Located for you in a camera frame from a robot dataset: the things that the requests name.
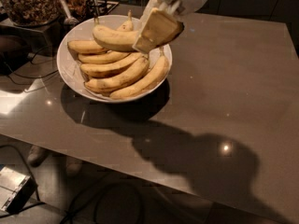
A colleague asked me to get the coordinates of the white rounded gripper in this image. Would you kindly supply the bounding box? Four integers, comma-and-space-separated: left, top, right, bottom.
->
133, 0, 207, 53

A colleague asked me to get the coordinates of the curved yellow banana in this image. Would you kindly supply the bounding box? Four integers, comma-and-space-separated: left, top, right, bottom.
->
93, 18, 137, 52

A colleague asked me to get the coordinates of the right short yellow banana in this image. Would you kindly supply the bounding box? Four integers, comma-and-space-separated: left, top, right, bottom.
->
118, 10, 134, 32

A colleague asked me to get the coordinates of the bottom yellow banana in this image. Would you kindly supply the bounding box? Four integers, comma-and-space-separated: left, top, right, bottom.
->
109, 49, 170, 100

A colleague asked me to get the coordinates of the top long yellow banana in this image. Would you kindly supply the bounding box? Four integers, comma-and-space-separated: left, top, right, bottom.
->
67, 40, 107, 54

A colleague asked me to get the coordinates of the lower left yellow banana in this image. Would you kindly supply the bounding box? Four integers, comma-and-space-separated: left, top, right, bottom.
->
84, 57, 150, 93

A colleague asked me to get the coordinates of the white ceramic bowl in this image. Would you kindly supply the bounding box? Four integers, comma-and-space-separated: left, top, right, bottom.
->
56, 15, 173, 104

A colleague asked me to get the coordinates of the glass jar of nuts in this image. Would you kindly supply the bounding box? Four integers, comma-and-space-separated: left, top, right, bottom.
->
0, 0, 60, 27

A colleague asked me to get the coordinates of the silver metal box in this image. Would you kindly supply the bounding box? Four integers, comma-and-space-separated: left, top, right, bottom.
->
0, 165, 37, 214

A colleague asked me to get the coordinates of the black wire rack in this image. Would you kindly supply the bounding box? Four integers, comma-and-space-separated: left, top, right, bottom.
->
86, 0, 119, 18

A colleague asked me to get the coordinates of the white handled scoop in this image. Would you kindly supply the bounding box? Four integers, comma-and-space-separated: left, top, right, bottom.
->
59, 0, 78, 26

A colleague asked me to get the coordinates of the thin black table cable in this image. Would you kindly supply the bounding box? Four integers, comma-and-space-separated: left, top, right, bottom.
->
3, 45, 60, 93

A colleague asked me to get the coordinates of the black floor cable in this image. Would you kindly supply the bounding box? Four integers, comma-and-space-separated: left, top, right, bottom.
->
59, 180, 146, 224

